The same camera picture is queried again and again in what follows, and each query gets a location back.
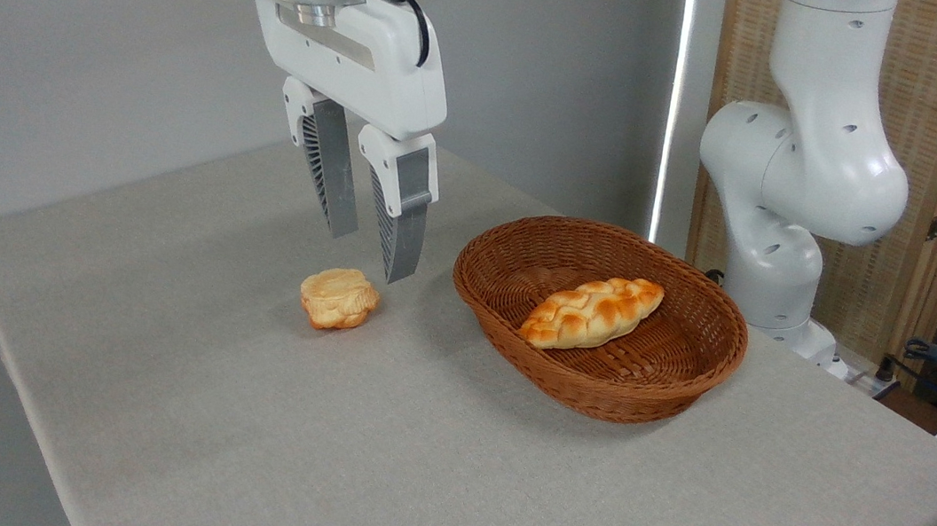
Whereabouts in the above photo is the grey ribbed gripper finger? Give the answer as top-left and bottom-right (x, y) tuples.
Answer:
(265, 76), (376, 241)
(341, 123), (448, 289)

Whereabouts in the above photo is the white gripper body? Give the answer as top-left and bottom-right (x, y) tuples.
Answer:
(221, 0), (462, 147)

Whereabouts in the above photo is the braided bread loaf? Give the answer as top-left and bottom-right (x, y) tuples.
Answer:
(515, 263), (666, 364)

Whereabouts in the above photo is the small round bread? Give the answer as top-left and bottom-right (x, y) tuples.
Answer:
(295, 263), (384, 337)

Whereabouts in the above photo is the brown wicker basket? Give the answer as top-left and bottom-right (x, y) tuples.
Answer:
(437, 203), (762, 438)

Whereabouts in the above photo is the grey tablecloth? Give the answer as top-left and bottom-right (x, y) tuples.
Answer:
(0, 72), (937, 526)

